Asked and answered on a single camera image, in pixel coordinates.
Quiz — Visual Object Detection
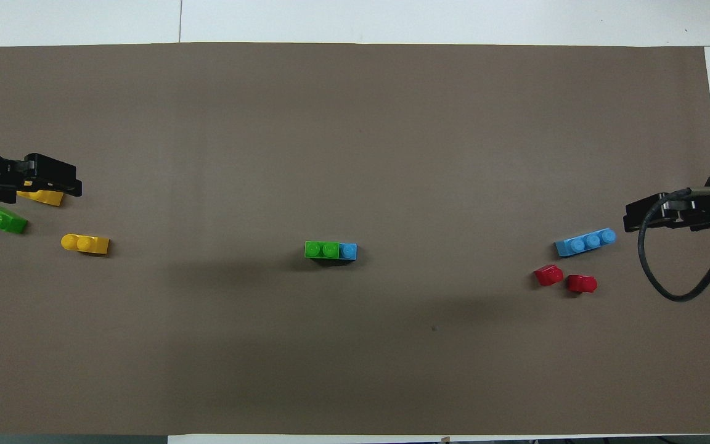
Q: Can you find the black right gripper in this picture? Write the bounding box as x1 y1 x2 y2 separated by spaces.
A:
623 188 710 232

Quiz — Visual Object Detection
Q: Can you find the green two-stud toy brick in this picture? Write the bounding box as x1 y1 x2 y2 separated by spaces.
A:
0 204 28 234
304 240 341 261

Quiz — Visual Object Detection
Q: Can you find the blue three-stud toy brick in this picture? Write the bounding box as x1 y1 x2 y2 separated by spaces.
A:
304 242 358 265
554 228 618 258

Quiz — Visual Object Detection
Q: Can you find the yellow two-stud toy brick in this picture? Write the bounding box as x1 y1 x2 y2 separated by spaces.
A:
16 190 65 207
60 233 111 256

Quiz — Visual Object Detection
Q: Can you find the red single-stud toy brick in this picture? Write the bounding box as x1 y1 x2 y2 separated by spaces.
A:
566 274 598 295
534 264 565 288

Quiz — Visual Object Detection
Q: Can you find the brown paper table mat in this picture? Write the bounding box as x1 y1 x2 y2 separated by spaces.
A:
0 42 710 435

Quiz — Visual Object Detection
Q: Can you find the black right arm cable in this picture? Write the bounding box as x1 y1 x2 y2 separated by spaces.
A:
637 185 710 303

